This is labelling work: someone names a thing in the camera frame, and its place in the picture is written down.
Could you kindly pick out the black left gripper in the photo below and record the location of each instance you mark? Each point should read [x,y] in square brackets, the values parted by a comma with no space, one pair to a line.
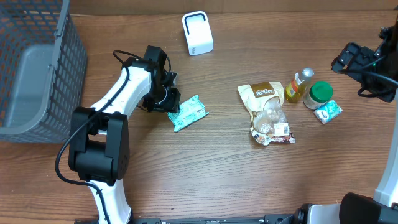
[170,104]

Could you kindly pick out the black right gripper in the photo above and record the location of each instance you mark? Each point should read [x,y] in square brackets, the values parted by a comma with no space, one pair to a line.
[354,59]

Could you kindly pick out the teal wet wipes pack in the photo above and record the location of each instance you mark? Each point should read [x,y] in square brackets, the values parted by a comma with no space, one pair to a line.
[191,111]

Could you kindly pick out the green lid white jar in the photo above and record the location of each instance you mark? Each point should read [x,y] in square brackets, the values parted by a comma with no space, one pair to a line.
[320,93]

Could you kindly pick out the small teal tissue pack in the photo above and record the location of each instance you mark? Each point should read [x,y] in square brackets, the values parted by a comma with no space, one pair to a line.
[328,111]

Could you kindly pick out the yellow oil bottle silver cap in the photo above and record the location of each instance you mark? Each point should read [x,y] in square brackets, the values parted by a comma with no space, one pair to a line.
[295,90]

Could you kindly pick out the brown Pantree snack bag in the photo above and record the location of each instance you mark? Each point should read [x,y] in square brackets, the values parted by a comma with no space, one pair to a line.
[264,103]

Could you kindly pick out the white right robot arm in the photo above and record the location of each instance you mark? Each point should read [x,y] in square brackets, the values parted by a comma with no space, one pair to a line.
[376,72]

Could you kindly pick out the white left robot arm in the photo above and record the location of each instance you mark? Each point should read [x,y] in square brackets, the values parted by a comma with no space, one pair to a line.
[99,146]

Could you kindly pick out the white barcode scanner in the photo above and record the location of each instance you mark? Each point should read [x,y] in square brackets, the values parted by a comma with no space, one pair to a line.
[197,32]

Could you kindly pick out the dark grey plastic basket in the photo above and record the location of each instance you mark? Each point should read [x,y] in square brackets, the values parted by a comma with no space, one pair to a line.
[43,65]

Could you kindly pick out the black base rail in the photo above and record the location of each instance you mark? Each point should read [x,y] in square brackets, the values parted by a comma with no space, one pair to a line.
[267,219]

